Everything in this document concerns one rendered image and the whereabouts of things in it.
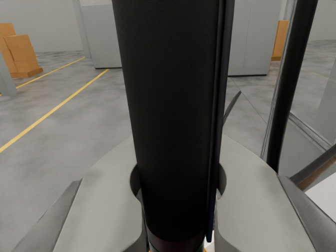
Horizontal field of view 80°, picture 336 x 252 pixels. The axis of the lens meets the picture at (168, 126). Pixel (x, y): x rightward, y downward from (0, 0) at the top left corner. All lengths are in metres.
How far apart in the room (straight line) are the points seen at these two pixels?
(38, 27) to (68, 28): 1.72
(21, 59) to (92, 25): 2.54
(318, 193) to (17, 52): 8.21
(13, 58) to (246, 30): 7.03
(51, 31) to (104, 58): 6.95
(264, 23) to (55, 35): 11.32
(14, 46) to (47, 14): 6.21
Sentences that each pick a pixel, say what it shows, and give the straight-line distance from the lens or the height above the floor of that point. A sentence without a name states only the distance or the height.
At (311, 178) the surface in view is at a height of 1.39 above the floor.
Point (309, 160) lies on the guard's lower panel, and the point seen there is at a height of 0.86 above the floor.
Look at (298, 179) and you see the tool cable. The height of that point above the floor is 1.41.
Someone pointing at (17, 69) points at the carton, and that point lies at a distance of 8.49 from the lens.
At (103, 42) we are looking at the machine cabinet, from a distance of 7.57.
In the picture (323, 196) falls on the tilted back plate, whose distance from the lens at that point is 0.56.
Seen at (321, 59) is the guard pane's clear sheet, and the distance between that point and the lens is 1.27.
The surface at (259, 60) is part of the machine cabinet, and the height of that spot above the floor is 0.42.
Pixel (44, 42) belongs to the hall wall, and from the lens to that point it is 14.57.
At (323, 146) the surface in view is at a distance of 1.21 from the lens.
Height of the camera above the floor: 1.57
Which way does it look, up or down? 29 degrees down
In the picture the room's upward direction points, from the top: 3 degrees counter-clockwise
